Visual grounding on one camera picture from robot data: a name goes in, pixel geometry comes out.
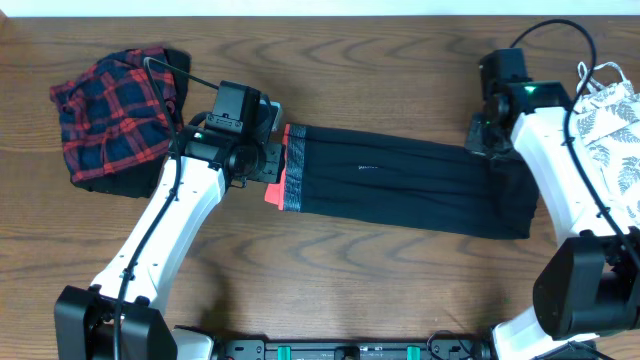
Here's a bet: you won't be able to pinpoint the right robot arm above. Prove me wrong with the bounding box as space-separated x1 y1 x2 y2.
465 48 639 359

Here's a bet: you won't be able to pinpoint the left black cable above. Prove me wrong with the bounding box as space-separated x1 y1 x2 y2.
112 56 221 360

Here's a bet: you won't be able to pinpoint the white fern print garment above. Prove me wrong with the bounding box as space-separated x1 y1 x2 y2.
574 62 639 224

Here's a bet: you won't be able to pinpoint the black leggings with red waistband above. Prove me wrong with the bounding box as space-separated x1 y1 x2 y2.
264 124 539 240

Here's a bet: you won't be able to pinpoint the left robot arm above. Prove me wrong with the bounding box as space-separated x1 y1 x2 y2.
54 81 285 359

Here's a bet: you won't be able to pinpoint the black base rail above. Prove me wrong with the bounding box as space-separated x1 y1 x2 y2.
172 327 599 360

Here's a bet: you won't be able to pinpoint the red navy plaid garment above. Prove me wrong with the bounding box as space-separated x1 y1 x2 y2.
50 47 190 183

